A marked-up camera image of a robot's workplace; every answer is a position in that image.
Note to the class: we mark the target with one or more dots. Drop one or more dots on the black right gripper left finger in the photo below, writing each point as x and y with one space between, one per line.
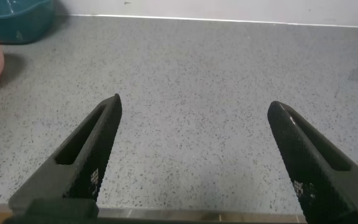
73 168

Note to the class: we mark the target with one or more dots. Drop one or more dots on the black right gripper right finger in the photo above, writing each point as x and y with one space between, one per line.
315 174

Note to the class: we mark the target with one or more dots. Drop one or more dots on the teal square plastic basin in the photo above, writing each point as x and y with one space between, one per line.
17 21

